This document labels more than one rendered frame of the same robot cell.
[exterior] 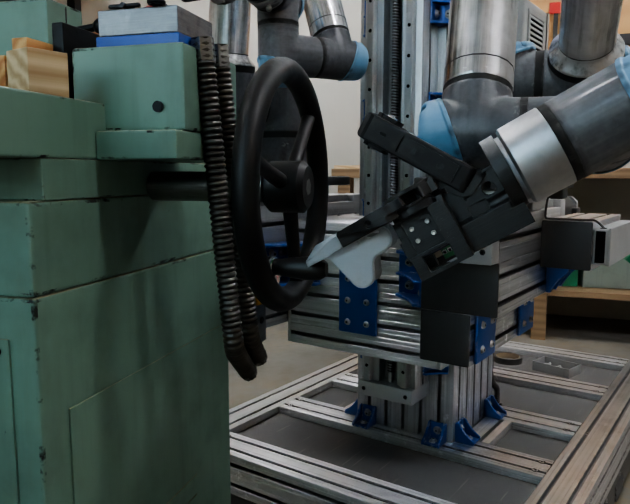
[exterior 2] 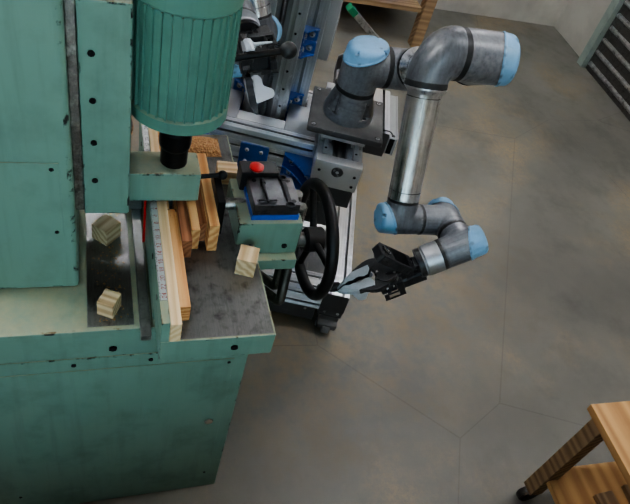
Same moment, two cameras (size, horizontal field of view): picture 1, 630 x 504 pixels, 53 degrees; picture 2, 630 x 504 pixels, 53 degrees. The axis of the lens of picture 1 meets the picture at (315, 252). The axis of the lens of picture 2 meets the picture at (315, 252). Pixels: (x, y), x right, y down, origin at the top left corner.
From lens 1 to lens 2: 1.27 m
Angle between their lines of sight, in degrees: 53
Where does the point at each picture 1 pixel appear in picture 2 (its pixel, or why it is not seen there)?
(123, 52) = (270, 226)
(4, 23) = (167, 185)
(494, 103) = (414, 217)
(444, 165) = (405, 269)
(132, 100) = (270, 243)
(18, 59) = (247, 265)
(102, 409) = not seen: hidden behind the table
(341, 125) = not seen: outside the picture
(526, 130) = (436, 261)
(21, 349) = (240, 359)
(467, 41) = (408, 187)
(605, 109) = (462, 258)
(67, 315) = not seen: hidden behind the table
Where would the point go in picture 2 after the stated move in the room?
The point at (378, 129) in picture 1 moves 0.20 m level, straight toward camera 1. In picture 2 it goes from (385, 260) to (431, 331)
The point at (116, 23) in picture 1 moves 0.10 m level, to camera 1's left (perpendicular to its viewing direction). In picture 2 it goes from (265, 210) to (219, 220)
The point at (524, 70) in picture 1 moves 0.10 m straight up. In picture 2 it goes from (383, 72) to (394, 38)
